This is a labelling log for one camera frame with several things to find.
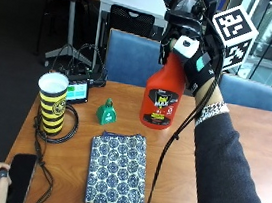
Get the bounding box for small black remote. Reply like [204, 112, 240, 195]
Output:
[0, 166, 11, 193]

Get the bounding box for red spray bottle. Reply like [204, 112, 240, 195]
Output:
[138, 32, 193, 133]

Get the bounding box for black smartphone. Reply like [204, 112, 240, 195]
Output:
[4, 151, 39, 203]

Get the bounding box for white cube with black markers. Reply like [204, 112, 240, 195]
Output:
[205, 1, 263, 76]

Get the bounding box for black mesh chair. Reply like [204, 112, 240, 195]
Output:
[106, 3, 158, 40]

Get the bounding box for blue upholstered chair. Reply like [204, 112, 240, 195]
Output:
[215, 72, 272, 112]
[101, 27, 169, 90]

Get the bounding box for yellow black striped cup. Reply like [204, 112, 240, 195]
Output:
[31, 70, 72, 138]

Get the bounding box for patterned white wristband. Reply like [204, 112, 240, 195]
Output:
[193, 97, 232, 131]

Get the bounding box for small black screen device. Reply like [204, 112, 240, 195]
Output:
[63, 76, 92, 107]

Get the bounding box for black electronics box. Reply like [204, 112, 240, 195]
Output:
[88, 67, 110, 90]

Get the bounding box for blue patterned fabric pouch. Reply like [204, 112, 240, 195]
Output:
[82, 127, 156, 203]

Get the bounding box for green cowbell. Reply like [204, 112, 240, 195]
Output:
[94, 96, 120, 128]

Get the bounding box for black braided cable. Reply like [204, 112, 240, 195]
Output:
[22, 97, 82, 203]

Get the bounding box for thin black wires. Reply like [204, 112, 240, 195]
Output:
[48, 38, 111, 81]

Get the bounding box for black glove cable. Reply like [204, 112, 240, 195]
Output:
[143, 34, 228, 203]

